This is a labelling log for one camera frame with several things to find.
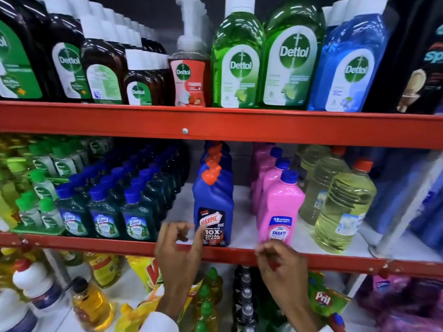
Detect yellow liquid black-capped bottle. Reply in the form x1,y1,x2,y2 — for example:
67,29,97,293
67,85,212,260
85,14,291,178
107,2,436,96
70,276,116,332

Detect group of small green-capped bottles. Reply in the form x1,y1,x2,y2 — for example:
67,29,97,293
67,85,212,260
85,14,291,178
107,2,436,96
0,134,91,236

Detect row of black spray bottles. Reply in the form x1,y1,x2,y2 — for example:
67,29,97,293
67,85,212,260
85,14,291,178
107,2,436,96
231,265,259,332

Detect row of green-capped dishwash bottles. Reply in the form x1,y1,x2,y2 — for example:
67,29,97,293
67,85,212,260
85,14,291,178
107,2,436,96
192,267,224,332

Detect white shelf post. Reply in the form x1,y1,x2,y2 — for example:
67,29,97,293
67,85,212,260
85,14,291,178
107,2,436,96
368,152,443,260

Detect yellow liquid bottles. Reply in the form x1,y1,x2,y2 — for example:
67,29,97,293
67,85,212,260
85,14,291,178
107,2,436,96
0,247,45,298

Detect person's left hand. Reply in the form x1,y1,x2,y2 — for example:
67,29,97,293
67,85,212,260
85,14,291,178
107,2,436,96
155,221,207,322

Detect red metal shelf beam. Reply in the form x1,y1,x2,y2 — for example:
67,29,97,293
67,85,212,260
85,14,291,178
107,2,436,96
0,231,443,280
0,100,443,150

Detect white red-capped cleaner bottle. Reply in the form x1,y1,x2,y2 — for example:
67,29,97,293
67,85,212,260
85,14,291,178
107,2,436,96
12,258,68,319
0,288,39,332

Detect pink blue-capped cleaner bottle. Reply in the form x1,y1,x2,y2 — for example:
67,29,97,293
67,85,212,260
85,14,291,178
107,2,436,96
255,158,291,215
250,143,284,190
256,169,306,246

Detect person's right forearm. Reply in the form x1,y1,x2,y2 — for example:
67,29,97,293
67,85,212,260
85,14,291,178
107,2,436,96
296,309,334,332

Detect green disinfectant liquid bottle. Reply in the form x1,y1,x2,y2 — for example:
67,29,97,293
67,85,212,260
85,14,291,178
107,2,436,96
260,0,326,110
211,0,266,109

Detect person's left forearm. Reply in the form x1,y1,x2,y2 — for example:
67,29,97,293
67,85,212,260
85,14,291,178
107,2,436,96
138,302,187,332

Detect black toilet cleaner bottle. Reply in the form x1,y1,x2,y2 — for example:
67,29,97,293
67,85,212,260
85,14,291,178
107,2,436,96
363,0,443,115

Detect pale yellow orange-capped bottle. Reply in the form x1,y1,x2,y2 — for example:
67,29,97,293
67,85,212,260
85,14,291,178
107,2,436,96
313,158,377,255
299,145,351,226
292,144,331,184

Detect yellow liquid bottle red label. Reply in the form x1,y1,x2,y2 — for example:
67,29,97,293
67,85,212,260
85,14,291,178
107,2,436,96
84,252,122,289

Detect foam pump hand wash bottle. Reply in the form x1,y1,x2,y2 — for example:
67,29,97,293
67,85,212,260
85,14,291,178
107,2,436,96
168,0,212,108

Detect person's right hand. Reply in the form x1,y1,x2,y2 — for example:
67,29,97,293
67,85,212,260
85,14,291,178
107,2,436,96
255,238,321,326

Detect green dishwash refill pouch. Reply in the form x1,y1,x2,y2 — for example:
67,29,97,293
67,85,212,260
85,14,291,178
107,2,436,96
307,271,352,326

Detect row of brown antiseptic bottles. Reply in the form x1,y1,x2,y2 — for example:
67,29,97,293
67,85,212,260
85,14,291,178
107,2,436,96
0,0,171,106

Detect blue disinfectant liquid bottle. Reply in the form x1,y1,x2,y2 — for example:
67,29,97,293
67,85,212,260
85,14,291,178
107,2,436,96
308,0,392,113
321,0,349,33

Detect blue refill packets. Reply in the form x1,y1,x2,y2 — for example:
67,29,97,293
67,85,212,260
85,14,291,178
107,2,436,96
362,148,443,254

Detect group of dark blue-capped bottles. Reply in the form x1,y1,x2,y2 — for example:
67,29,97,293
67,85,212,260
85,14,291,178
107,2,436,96
55,141,190,243

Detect blue orange-capped toilet cleaner bottle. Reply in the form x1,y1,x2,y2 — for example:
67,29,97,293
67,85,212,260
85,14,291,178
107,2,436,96
200,151,233,170
197,159,234,185
192,165,235,248
204,141,232,157

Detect yellow dishwash refill pouch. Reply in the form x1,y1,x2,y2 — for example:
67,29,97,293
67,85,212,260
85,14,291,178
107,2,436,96
116,256,205,332

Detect purple refill packets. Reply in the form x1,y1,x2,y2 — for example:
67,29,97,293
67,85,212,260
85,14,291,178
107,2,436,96
356,275,443,332

